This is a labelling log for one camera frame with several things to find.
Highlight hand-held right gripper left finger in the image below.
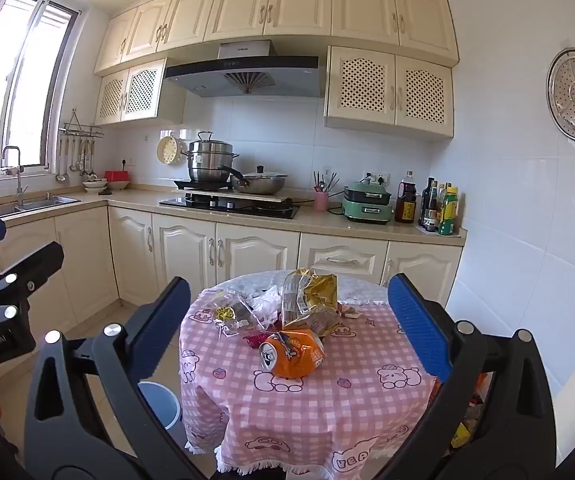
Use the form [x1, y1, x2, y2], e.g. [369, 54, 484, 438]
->
[24, 276, 208, 480]

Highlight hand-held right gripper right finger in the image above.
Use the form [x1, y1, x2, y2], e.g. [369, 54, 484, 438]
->
[370, 273, 558, 480]

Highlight light blue trash bin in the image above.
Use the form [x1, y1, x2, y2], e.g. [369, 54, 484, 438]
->
[138, 381, 183, 431]

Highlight clear plastic bag red print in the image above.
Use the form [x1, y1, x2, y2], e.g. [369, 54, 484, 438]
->
[252, 285, 284, 329]

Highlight gold snack bag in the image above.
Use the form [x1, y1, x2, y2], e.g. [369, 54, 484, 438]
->
[280, 268, 341, 331]

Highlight crushed orange drink can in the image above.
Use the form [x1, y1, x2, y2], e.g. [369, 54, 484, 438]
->
[258, 327, 327, 380]

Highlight steel kitchen sink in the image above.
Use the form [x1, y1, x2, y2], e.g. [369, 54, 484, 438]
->
[0, 194, 82, 226]

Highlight clear plastic wrapper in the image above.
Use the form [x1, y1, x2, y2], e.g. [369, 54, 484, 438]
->
[195, 287, 261, 337]

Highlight steel kitchen faucet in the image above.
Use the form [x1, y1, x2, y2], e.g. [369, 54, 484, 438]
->
[0, 145, 30, 206]

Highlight cream lower kitchen cabinets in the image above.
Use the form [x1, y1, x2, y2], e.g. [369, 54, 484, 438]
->
[0, 187, 468, 361]

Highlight cream kitchen cabinets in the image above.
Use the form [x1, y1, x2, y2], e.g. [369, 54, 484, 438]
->
[0, 187, 468, 361]
[94, 0, 459, 77]

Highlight brown snack wrapper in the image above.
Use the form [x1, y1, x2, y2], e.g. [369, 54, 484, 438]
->
[287, 310, 354, 339]

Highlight white bottle tray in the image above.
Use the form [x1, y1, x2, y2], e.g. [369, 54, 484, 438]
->
[414, 222, 463, 239]

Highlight row of hanging utensils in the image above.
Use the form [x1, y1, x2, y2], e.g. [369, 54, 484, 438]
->
[56, 136, 99, 184]

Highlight green yellow oil bottle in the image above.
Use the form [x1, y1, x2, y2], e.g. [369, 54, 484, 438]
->
[439, 186, 460, 237]

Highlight slim dark sauce bottle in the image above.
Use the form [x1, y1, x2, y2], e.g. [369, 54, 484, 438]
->
[419, 177, 441, 233]

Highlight large dark sauce bottle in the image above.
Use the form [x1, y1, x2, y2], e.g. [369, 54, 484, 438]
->
[394, 170, 419, 224]

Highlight black gas stove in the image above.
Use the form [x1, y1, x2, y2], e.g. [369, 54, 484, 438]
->
[159, 195, 301, 220]

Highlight green electric cooker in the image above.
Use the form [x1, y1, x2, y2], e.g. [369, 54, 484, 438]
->
[341, 182, 393, 225]

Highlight pink checked tablecloth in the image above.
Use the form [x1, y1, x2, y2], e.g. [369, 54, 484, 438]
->
[178, 280, 441, 477]

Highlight black induction cooker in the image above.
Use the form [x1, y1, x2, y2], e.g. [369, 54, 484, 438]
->
[173, 178, 234, 192]

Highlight wooden board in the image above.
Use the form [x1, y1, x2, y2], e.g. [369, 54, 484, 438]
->
[183, 189, 293, 204]

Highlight metal utensil rack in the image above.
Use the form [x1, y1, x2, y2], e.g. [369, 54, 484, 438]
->
[58, 108, 105, 141]

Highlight kitchen window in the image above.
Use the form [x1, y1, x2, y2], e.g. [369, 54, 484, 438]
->
[0, 0, 91, 177]

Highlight steel steamer pot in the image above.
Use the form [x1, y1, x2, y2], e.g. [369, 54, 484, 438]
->
[180, 131, 240, 184]

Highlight steel wok with lid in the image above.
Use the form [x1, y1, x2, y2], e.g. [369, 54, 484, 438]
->
[218, 164, 289, 196]

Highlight cream perforated steamer plate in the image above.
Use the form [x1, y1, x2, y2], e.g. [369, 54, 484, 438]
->
[156, 135, 183, 166]

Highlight narrow cream lattice cabinet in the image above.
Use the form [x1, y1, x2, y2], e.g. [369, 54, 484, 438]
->
[94, 58, 187, 127]

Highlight wide cream lattice cabinet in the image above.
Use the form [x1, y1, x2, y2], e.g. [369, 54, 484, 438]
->
[324, 45, 455, 140]

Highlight black range hood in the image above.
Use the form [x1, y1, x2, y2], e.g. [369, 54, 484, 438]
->
[164, 39, 321, 99]

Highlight cream upper kitchen cabinets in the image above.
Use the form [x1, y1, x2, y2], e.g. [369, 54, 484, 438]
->
[94, 0, 459, 77]

